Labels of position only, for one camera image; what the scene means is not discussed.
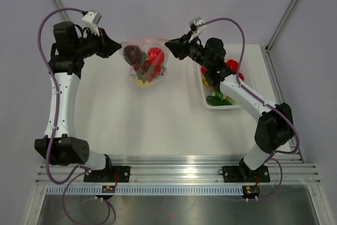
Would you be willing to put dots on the small circuit board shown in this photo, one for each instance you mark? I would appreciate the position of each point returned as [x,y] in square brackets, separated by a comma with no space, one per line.
[108,189]
[251,191]

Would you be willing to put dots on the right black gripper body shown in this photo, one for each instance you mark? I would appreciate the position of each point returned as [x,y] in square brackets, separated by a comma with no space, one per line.
[195,51]

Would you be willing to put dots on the aluminium mounting rail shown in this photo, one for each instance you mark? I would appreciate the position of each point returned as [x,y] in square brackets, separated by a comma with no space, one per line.
[203,169]

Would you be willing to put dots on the right aluminium frame post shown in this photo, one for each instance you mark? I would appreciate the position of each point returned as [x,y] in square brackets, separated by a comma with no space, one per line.
[292,5]

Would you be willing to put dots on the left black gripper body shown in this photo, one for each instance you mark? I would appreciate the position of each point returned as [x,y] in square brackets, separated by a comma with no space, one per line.
[89,46]

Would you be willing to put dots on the right small circuit board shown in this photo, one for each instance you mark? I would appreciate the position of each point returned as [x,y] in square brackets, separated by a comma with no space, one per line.
[251,191]

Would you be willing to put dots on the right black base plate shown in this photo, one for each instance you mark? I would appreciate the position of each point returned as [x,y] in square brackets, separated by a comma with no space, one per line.
[234,174]

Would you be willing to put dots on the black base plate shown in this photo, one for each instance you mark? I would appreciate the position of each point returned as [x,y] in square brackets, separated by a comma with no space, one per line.
[119,174]
[234,174]

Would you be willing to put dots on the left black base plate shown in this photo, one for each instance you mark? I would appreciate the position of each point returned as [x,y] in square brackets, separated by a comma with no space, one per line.
[119,174]

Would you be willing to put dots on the left small circuit board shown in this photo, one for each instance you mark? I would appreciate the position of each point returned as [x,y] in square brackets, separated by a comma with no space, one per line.
[108,189]

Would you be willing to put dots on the clear zip top bag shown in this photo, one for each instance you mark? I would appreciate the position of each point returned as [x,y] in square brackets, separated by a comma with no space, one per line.
[145,45]

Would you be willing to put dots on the small orange yellow fruit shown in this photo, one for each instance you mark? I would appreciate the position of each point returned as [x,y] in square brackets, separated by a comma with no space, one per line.
[205,82]

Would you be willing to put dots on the green cucumber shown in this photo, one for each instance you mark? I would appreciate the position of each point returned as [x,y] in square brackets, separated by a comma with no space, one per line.
[215,101]

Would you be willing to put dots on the dark red apple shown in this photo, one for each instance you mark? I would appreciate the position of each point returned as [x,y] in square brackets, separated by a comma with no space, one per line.
[132,54]

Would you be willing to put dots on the yellow lemon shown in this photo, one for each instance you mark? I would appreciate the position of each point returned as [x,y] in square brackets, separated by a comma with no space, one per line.
[142,84]

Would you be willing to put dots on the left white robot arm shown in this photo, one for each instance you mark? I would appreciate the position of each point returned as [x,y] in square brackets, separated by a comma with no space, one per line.
[59,145]

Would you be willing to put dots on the strawberry bunch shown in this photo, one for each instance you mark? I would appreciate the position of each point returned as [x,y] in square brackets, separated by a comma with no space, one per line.
[147,72]

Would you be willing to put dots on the small red tomato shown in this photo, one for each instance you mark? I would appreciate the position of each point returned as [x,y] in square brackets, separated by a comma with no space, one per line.
[203,70]

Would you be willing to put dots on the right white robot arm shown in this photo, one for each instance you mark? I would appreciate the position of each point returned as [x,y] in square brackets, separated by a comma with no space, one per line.
[274,121]

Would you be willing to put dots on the red bell pepper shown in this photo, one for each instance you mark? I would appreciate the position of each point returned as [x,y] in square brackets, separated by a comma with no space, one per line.
[234,65]

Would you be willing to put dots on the white plastic basket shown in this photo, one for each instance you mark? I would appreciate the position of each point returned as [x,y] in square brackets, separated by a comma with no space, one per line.
[206,91]

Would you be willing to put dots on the white slotted cable duct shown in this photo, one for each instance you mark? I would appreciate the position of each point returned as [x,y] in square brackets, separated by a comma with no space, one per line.
[153,190]

